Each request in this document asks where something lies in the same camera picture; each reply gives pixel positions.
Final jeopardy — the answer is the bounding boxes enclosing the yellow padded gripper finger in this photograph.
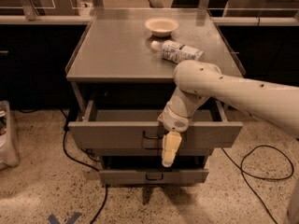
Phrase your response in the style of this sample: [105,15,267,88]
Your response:
[162,132,182,167]

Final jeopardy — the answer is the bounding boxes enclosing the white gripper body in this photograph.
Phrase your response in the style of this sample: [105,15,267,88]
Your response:
[158,102,190,133]

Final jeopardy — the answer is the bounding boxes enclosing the grey top drawer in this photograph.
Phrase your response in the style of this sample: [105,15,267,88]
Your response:
[69,102,242,150]

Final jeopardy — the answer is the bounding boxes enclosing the grey drawer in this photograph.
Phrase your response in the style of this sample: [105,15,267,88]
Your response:
[69,102,242,150]
[99,169,208,185]
[93,148,213,156]

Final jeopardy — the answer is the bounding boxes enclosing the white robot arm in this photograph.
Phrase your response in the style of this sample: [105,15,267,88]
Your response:
[158,60,299,167]

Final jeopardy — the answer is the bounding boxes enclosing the grey metal drawer cabinet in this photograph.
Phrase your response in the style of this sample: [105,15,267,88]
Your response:
[66,8,243,172]

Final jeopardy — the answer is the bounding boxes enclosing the grey middle drawer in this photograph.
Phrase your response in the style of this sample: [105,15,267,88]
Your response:
[93,148,213,156]

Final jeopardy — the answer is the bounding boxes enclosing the grey bottom drawer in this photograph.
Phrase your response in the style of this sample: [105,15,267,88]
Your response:
[99,169,208,185]

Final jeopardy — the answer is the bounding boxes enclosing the clear plastic water bottle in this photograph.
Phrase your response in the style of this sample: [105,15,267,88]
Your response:
[150,40,204,63]

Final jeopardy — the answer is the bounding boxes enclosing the white paper bowl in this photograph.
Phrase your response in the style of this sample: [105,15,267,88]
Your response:
[145,17,178,37]

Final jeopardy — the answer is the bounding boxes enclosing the white plastic bin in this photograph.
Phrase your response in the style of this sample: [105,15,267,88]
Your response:
[0,101,20,170]

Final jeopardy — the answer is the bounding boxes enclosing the black cable right floor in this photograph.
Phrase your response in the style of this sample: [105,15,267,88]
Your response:
[221,145,295,224]

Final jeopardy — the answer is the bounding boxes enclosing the black cable floor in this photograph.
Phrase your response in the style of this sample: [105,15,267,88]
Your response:
[59,108,108,224]
[221,145,295,224]

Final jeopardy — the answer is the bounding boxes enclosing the black cable left floor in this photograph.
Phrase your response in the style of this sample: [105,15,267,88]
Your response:
[59,108,108,224]

